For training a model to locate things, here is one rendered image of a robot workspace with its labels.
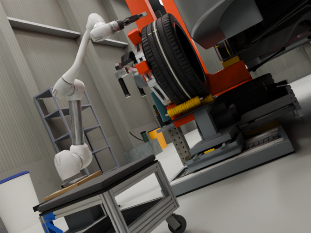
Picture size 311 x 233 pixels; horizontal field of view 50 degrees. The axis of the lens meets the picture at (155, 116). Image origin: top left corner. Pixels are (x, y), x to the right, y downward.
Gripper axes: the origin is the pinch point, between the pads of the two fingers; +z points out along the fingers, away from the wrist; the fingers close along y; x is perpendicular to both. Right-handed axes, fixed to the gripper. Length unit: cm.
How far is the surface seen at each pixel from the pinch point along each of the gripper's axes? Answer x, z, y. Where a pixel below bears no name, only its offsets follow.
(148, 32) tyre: -18.1, -6.7, 22.1
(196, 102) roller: -75, 3, 21
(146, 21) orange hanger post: 4.7, 10.3, -41.8
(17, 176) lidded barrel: -72, -199, -223
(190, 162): -109, -21, 32
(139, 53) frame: -28.2, -18.4, 19.8
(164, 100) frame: -65, -15, 10
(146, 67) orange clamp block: -40, -19, 31
